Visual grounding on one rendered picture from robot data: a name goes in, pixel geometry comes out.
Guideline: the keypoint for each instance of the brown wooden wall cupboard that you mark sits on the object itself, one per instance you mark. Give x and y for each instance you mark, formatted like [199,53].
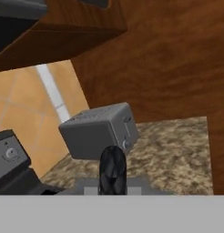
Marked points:
[71,36]

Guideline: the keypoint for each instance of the tall brown wooden cabinet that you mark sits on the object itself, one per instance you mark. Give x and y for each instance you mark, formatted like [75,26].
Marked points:
[171,66]

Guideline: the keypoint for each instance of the grey and black stove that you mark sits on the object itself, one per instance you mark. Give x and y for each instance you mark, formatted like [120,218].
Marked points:
[16,179]

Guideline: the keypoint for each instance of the grey stove knob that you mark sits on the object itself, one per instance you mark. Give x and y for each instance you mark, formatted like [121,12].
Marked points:
[10,154]

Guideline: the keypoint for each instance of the grey toaster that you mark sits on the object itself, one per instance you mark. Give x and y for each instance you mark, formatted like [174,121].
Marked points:
[89,138]

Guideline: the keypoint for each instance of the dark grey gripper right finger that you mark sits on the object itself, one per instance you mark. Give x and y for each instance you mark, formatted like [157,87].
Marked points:
[119,170]

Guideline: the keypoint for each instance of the grey and black range hood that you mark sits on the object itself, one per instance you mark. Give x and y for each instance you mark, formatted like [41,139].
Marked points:
[13,18]

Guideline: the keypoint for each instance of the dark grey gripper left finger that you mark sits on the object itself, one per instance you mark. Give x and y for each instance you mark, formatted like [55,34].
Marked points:
[106,170]

